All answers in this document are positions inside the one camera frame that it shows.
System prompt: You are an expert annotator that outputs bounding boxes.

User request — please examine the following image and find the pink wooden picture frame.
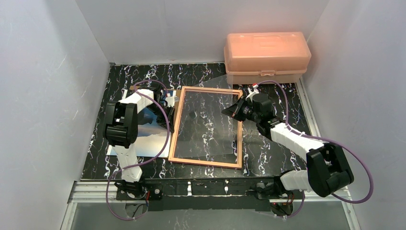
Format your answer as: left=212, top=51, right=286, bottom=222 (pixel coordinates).
left=168, top=86, right=243, bottom=169

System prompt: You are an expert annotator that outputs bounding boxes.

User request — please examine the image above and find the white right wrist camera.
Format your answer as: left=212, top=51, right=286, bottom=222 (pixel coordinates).
left=247, top=83, right=259, bottom=102

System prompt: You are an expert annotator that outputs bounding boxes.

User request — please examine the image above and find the pink plastic storage box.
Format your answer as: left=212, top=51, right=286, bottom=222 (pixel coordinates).
left=224, top=32, right=311, bottom=85

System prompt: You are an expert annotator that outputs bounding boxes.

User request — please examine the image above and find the blue sky landscape photo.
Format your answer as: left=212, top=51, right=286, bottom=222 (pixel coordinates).
left=106, top=90, right=180, bottom=158

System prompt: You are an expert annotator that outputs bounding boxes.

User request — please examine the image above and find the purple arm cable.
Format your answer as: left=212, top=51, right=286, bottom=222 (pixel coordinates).
left=252, top=80, right=375, bottom=219
left=105, top=80, right=171, bottom=222

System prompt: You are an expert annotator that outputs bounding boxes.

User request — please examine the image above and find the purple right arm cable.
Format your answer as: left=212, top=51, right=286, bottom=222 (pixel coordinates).
left=252, top=80, right=375, bottom=219

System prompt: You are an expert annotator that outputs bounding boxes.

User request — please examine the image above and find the aluminium mounting rail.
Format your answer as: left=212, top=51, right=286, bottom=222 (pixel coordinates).
left=67, top=180, right=353, bottom=205

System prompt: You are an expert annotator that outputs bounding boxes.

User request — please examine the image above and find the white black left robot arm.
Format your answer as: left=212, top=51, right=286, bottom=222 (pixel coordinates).
left=103, top=88, right=178, bottom=184

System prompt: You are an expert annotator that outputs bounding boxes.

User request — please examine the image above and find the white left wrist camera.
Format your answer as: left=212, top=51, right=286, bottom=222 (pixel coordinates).
left=164, top=93, right=179, bottom=107

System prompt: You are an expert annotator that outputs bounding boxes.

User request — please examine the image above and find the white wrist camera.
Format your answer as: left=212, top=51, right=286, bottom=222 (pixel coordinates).
left=164, top=93, right=179, bottom=107
left=247, top=83, right=259, bottom=102

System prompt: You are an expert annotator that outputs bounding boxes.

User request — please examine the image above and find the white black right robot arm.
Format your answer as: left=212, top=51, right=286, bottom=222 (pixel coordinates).
left=222, top=93, right=354, bottom=197

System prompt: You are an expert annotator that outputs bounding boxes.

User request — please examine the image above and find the clear acrylic sheet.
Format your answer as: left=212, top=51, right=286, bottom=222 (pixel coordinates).
left=173, top=75, right=239, bottom=164

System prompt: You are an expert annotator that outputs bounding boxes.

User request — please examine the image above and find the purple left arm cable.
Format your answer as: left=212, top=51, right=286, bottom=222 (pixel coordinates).
left=105, top=80, right=171, bottom=222

